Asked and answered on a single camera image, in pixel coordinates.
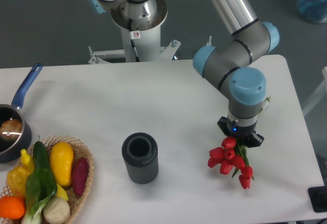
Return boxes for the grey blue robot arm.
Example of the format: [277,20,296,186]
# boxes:
[90,0,279,147]

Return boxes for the yellow banana piece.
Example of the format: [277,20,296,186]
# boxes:
[55,184,69,202]

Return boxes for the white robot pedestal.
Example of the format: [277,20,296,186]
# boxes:
[88,0,181,64]

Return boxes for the black device at edge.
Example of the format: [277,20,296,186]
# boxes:
[308,186,326,213]

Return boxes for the red tulip bouquet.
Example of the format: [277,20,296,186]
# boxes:
[207,96,271,190]

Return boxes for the small yellow pepper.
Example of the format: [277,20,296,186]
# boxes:
[20,148,34,173]

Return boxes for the green bok choy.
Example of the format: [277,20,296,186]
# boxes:
[21,167,57,223]

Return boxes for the green cucumber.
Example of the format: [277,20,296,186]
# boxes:
[33,140,51,171]

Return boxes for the white frame at right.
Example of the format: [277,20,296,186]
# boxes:
[302,67,326,117]

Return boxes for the dark grey ribbed vase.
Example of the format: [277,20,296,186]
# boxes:
[122,132,159,184]

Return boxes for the blue translucent container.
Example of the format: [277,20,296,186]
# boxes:
[296,0,326,23]

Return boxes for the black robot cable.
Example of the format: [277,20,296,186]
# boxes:
[128,17,141,62]

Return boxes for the purple sweet potato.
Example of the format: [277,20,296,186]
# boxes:
[72,157,89,197]

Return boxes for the beige garlic bulb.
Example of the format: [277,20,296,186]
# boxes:
[43,197,70,224]

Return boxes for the brown meat patty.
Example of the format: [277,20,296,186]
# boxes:
[1,119,22,141]

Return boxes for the orange fruit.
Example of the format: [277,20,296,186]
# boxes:
[1,196,26,219]

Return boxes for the blue handled saucepan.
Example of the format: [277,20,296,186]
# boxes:
[1,63,43,163]

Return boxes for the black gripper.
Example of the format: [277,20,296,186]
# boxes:
[217,116,265,147]

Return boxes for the yellow bell pepper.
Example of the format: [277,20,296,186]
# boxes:
[7,166,31,198]

